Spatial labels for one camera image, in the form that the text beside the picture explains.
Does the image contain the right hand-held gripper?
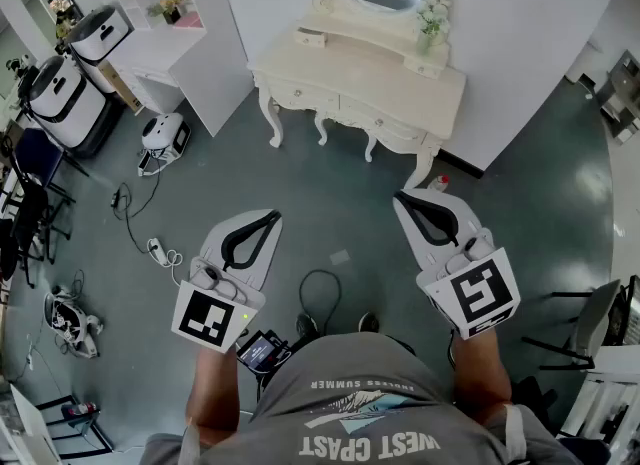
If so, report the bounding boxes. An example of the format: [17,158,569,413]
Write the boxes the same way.
[393,188,521,342]

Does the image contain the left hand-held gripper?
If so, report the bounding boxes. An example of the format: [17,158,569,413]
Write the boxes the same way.
[171,208,284,355]

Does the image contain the cream vanity dressing table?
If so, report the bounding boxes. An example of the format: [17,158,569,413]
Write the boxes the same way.
[247,0,469,190]

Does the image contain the person's left forearm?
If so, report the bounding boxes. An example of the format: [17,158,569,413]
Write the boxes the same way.
[184,342,242,437]

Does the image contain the person's right forearm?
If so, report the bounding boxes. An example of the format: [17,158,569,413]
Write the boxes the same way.
[451,326,515,427]

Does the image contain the white power strip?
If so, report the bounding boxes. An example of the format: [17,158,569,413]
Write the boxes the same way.
[146,236,174,268]

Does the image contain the person's left black shoe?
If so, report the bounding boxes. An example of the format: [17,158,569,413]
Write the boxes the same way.
[295,312,321,339]

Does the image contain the black screen device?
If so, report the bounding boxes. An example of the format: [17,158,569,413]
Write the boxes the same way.
[236,329,292,372]

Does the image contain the small round white robot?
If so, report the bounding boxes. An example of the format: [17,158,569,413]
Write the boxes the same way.
[137,112,193,178]

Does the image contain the person's grey printed t-shirt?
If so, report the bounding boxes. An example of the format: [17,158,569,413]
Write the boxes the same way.
[142,331,584,465]

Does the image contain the grey chair black legs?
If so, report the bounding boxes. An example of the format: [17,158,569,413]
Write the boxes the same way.
[521,278,624,373]

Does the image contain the white robot dog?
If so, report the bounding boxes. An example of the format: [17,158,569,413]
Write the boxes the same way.
[43,285,106,359]

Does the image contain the black crate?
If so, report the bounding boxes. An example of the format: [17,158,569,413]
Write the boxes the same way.
[602,275,640,349]

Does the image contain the brown cardboard box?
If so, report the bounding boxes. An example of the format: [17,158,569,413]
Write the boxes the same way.
[97,60,145,115]

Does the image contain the white side table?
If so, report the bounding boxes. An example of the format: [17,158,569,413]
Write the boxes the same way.
[559,345,640,459]

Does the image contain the white flower bunch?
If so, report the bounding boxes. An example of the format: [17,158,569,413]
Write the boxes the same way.
[417,0,454,37]

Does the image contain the blue chair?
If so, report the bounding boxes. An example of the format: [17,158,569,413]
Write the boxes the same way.
[9,127,91,204]

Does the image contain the white shelf unit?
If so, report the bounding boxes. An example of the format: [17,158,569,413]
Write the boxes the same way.
[82,0,207,117]

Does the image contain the black metal stand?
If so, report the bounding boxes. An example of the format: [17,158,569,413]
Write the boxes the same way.
[34,395,115,460]

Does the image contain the grey metal cart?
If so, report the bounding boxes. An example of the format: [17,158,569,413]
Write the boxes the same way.
[597,50,640,147]

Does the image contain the white and black barrel robot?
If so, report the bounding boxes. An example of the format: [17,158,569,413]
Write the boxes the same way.
[64,5,136,97]
[24,55,109,154]

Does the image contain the pink box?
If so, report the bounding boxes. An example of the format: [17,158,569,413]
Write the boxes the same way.
[175,10,205,30]

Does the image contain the yellow potted flowers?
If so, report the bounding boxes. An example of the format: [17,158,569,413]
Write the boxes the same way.
[146,0,192,25]

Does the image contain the black looped floor cable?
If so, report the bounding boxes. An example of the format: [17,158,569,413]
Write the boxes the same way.
[298,269,344,337]

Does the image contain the thin black floor cable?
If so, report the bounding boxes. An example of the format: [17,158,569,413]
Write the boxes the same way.
[110,165,162,254]

